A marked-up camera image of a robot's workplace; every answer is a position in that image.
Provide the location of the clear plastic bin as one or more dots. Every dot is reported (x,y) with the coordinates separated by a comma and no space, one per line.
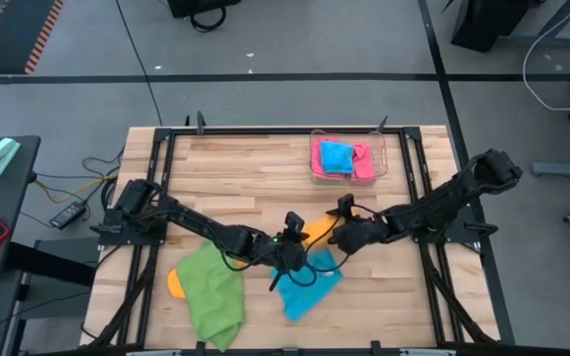
(381,148)

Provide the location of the black cabinet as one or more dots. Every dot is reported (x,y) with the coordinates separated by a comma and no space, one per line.
(488,20)

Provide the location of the green microfiber towel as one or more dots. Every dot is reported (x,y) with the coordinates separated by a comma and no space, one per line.
(211,292)

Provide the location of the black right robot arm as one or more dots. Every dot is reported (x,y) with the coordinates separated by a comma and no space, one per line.
(443,203)

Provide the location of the black orange striped floor mat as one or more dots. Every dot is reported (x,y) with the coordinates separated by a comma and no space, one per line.
(13,34)

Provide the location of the blue microfiber towel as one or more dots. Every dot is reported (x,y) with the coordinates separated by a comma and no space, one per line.
(305,301)
(337,157)

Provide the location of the grey desk foot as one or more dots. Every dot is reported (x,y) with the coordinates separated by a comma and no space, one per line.
(562,169)

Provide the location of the orange microfiber towel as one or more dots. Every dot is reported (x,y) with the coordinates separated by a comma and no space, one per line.
(175,286)
(320,227)

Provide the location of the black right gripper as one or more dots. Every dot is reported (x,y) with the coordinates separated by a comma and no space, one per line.
(359,237)

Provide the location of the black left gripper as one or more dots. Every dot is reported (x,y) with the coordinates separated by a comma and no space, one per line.
(285,252)

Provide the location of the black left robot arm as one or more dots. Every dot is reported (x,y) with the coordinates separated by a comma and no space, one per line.
(191,217)

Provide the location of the black floor box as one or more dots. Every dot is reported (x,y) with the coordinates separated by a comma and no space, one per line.
(201,6)

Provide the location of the black controller box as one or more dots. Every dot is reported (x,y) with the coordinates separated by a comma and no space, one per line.
(67,215)

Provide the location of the dark grey desk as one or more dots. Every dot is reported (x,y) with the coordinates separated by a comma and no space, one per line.
(3,198)

